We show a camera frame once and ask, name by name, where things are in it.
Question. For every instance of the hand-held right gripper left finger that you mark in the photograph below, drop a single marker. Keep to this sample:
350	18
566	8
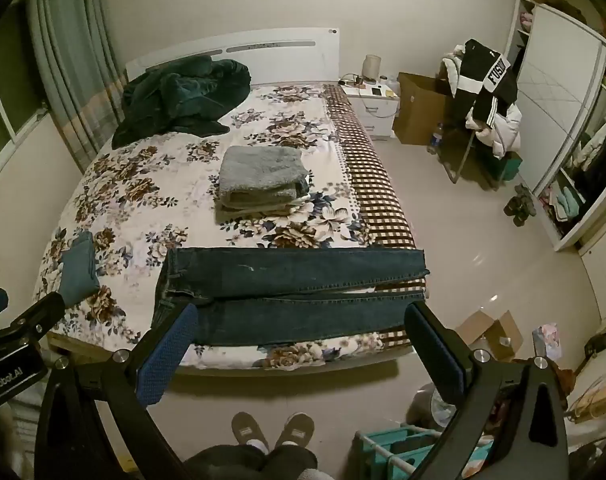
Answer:
170	355

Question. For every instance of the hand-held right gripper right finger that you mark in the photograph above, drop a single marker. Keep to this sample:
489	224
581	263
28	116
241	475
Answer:
435	355

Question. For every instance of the dark blue jeans pants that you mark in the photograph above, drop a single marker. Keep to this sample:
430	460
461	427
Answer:
283	270

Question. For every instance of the small open cardboard box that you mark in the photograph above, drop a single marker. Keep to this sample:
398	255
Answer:
488	332

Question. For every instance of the small folded blue jeans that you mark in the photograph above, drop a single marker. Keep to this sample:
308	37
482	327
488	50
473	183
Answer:
80	270

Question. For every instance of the teal plastic rack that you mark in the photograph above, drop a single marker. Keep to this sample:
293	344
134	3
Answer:
398	452

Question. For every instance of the person's left grey slipper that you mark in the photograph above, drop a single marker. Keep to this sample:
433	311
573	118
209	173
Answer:
249	430

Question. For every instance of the person's grey slipper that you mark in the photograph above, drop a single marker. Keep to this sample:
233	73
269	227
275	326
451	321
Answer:
295	430
249	430

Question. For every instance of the pastel printed bag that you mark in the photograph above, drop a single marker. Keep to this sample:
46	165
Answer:
547	342

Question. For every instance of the person's dark trouser legs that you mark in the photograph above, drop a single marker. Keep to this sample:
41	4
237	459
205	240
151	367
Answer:
253	465

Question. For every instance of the person's right grey slipper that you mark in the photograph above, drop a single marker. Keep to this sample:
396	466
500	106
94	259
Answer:
295	430

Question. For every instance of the bed with floral sheet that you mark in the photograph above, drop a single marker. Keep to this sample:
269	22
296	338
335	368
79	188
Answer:
183	195

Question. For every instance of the pair of dark shoes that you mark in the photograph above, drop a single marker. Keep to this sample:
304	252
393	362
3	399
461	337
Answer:
520	205

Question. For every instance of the green storage box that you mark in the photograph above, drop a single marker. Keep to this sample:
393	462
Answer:
508	167

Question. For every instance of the grey folded fleece cloth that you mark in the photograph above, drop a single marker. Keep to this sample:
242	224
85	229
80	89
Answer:
260	175

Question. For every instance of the plastic drink bottle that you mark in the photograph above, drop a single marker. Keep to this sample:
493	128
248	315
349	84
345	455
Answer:
435	140

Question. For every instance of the large brown cardboard box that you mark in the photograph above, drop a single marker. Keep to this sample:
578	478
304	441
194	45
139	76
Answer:
420	110

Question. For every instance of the white nightstand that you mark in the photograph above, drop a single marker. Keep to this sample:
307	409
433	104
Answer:
378	112

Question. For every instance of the grey green curtain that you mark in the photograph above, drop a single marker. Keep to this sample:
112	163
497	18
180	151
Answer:
68	60

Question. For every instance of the dark green fleece blanket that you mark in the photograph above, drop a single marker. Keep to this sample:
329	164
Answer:
183	95

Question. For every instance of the black and white jacket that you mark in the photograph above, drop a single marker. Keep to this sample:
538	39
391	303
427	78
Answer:
483	77

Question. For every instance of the white sliding door wardrobe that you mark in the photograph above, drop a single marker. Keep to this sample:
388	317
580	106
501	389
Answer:
553	95

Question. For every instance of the beige table lamp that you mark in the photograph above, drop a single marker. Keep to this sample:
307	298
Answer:
372	67

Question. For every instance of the white headboard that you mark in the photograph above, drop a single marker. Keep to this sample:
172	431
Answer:
283	55

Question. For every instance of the metal frame chair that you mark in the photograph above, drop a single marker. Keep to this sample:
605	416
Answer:
463	155

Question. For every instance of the window with white frame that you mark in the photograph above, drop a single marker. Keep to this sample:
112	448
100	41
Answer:
3	85

